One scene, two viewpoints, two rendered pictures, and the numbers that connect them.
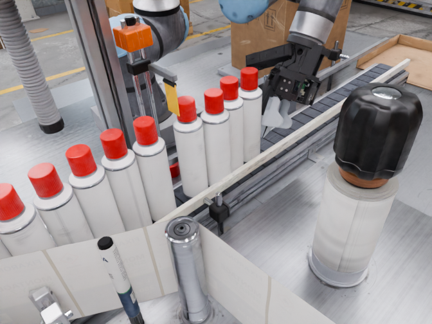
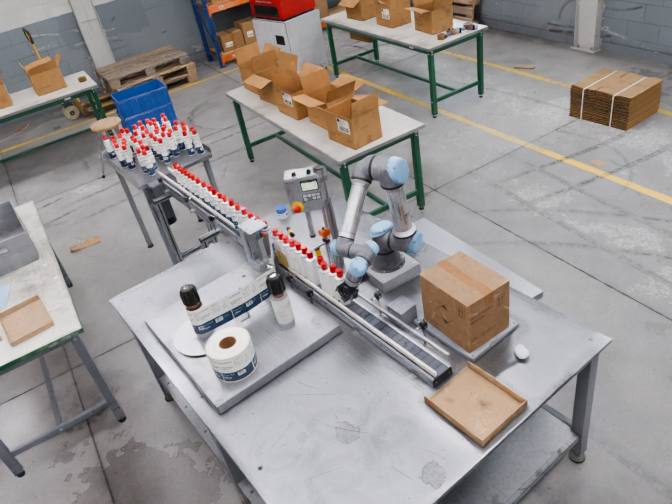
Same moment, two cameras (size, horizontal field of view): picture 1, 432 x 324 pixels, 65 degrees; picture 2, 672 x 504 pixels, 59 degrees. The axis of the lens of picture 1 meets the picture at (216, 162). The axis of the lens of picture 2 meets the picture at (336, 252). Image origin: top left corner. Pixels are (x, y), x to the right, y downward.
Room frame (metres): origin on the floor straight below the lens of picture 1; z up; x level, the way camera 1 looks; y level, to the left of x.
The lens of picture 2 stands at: (0.92, -2.25, 2.76)
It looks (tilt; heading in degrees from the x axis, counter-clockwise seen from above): 35 degrees down; 98
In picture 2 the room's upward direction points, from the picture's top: 12 degrees counter-clockwise
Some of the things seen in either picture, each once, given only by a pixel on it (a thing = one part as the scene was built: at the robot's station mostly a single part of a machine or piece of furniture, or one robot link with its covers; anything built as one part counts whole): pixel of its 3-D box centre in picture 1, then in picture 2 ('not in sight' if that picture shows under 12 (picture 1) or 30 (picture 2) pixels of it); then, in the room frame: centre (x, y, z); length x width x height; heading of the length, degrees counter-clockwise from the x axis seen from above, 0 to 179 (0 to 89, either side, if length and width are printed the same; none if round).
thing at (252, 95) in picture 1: (248, 117); (342, 286); (0.60, -0.07, 0.98); 0.05 x 0.05 x 0.20
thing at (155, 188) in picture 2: not in sight; (160, 203); (-0.85, 1.48, 0.71); 0.15 x 0.12 x 0.34; 40
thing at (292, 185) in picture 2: not in sight; (305, 190); (0.47, 0.19, 1.38); 0.17 x 0.10 x 0.19; 5
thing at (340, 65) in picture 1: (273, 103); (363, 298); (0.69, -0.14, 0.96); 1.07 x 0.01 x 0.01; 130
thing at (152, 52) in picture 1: (126, 49); (383, 235); (0.81, 0.20, 1.06); 0.13 x 0.12 x 0.14; 148
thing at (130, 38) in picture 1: (157, 118); (324, 257); (0.51, 0.10, 1.05); 0.10 x 0.04 x 0.33; 40
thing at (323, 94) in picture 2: not in sight; (330, 100); (0.45, 2.35, 0.96); 0.53 x 0.45 x 0.37; 35
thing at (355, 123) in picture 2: not in sight; (353, 114); (0.64, 1.98, 0.97); 0.51 x 0.39 x 0.37; 39
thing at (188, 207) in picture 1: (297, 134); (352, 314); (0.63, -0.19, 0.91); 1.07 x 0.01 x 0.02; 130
